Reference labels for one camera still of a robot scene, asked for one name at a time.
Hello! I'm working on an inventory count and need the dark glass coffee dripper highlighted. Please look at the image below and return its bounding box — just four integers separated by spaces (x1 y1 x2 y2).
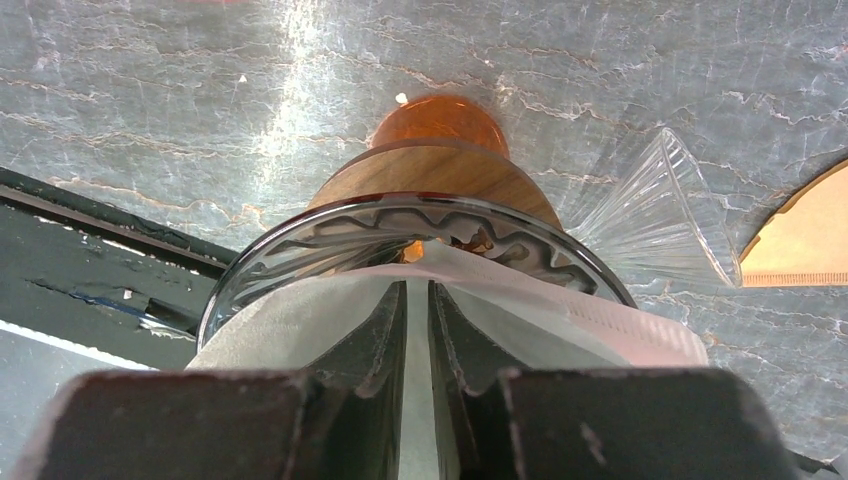
196 192 635 349

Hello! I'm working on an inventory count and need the white paper coffee filter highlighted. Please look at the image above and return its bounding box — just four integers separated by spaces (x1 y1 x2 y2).
191 241 707 479

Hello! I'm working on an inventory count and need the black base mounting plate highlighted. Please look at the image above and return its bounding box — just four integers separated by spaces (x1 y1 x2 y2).
1 168 236 369

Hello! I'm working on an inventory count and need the amber glass coffee server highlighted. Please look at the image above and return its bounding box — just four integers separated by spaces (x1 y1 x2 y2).
369 94 510 159

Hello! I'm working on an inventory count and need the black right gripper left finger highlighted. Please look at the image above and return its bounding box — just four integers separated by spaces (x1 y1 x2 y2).
13 281 408 479

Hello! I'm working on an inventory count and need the clear glass dripper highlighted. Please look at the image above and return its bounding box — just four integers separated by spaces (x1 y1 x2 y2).
570 128 742 287

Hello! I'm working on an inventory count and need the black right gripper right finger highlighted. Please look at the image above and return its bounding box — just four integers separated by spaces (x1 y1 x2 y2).
428 282 795 479

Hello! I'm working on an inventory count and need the brown paper coffee filter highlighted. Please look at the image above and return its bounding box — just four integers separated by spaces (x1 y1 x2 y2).
740 161 847 288

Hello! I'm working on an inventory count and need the dark wooden dripper ring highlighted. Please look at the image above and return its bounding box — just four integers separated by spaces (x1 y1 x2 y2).
305 137 564 232

